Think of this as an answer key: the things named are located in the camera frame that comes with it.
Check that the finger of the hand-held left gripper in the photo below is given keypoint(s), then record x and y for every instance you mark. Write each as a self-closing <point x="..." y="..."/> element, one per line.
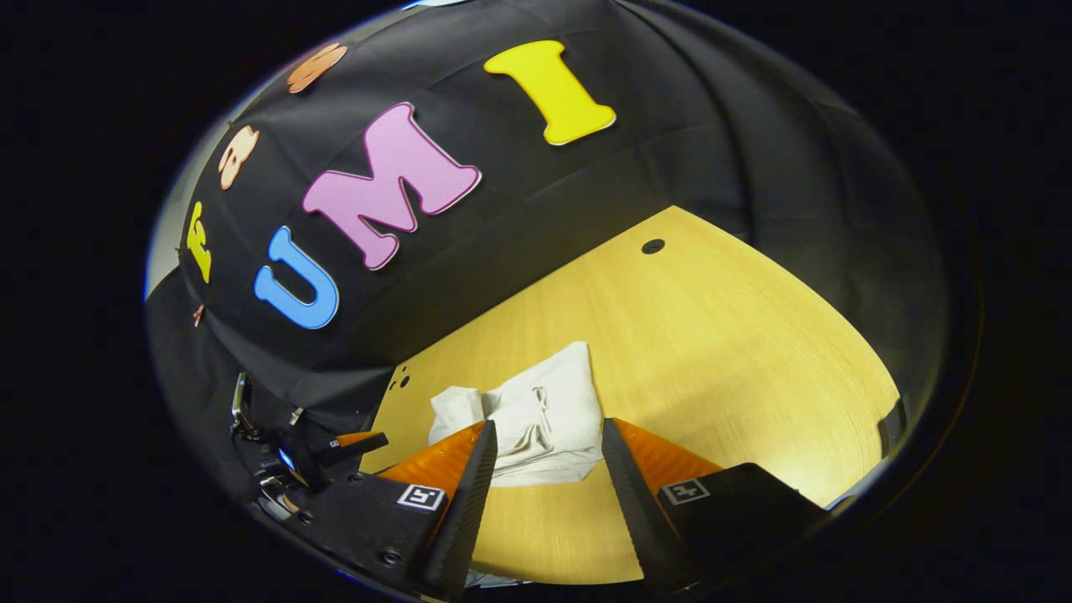
<point x="356" y="445"/>

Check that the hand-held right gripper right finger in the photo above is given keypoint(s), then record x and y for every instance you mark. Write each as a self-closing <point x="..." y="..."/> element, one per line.
<point x="645" y="519"/>

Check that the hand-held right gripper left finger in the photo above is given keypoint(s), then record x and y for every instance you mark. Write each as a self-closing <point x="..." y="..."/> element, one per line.
<point x="465" y="519"/>

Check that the white jeans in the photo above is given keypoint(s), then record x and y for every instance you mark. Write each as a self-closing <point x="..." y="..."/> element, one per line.
<point x="553" y="394"/>

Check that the black backdrop cloth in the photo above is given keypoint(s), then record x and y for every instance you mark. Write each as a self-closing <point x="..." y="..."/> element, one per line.
<point x="670" y="126"/>

